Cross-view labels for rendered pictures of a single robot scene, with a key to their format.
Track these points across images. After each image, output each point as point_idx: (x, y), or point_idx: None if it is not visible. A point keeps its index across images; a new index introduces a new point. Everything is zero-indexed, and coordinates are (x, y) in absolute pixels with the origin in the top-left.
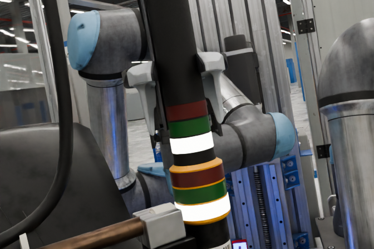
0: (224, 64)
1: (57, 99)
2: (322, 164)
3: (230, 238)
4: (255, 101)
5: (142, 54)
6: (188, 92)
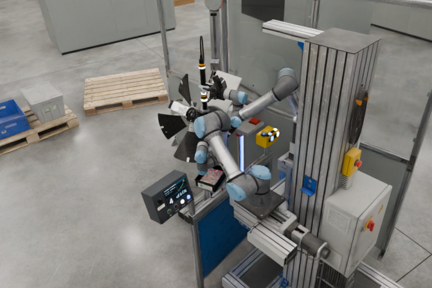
0: (202, 88)
1: (431, 97)
2: None
3: (202, 103)
4: (292, 139)
5: None
6: None
